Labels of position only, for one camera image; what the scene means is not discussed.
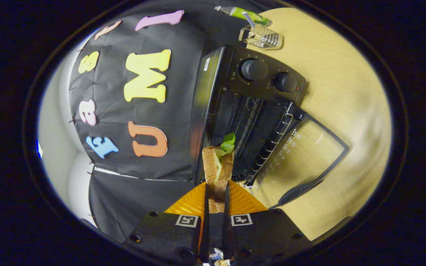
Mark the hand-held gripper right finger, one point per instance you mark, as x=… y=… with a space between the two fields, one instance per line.
x=264 y=232

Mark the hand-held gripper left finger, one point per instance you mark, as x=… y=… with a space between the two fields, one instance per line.
x=168 y=232

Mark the lettuce sandwich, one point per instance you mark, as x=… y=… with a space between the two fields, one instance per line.
x=211 y=166

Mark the black toaster oven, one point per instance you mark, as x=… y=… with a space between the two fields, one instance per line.
x=227 y=74

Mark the black backdrop cloth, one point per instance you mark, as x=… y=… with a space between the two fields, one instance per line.
x=124 y=192

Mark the blue white striped stick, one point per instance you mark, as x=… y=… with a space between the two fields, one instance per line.
x=249 y=19

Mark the green drink bottle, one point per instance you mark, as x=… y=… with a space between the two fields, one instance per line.
x=242 y=13

